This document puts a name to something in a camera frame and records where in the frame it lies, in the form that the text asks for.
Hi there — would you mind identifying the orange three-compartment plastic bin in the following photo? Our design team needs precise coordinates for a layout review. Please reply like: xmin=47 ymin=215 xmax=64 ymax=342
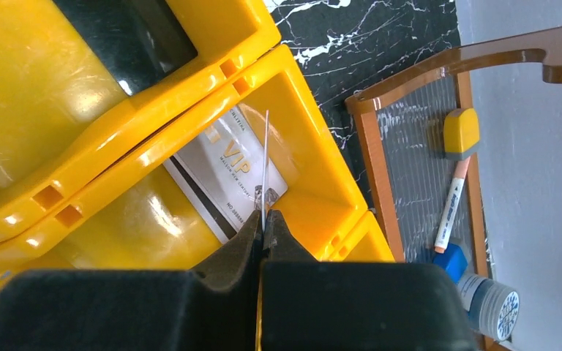
xmin=0 ymin=1 xmax=392 ymax=289

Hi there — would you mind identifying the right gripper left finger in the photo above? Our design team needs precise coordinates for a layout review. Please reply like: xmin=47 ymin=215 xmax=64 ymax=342
xmin=0 ymin=211 xmax=262 ymax=350

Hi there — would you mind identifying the silver VIP card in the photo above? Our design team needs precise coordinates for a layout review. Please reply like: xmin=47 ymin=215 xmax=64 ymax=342
xmin=163 ymin=105 xmax=288 ymax=244

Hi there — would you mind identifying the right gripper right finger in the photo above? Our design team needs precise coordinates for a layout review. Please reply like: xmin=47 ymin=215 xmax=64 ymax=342
xmin=261 ymin=210 xmax=477 ymax=350

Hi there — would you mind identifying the red white marker pen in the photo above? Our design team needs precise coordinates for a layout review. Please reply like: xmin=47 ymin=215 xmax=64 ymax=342
xmin=434 ymin=157 xmax=471 ymax=254

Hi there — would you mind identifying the white numbered card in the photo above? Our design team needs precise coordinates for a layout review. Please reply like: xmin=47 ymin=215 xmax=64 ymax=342
xmin=261 ymin=110 xmax=269 ymax=233

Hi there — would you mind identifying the small blue block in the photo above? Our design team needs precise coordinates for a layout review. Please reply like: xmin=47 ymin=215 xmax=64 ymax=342
xmin=432 ymin=242 xmax=469 ymax=284

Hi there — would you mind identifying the orange wooden shelf rack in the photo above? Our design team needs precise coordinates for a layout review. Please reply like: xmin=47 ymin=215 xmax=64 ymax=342
xmin=345 ymin=21 xmax=562 ymax=351

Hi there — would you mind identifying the small yellow block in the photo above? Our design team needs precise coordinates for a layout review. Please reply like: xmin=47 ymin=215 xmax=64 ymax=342
xmin=443 ymin=107 xmax=480 ymax=161

